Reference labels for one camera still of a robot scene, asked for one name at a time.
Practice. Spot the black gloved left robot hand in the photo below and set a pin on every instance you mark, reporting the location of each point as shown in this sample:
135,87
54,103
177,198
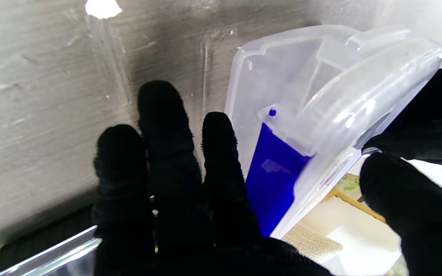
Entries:
432,122

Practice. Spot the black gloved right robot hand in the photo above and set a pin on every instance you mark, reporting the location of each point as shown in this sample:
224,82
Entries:
190,214

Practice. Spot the clear lid with blue label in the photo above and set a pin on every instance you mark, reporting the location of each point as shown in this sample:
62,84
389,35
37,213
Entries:
359,115

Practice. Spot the clear lid with green paper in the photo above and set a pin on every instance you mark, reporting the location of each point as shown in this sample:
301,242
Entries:
52,257

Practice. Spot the black plastic ridged tray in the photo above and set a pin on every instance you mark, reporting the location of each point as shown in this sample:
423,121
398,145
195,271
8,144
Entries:
40,245

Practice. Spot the clear tape residue patch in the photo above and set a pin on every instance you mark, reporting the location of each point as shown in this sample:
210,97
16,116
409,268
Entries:
159,57

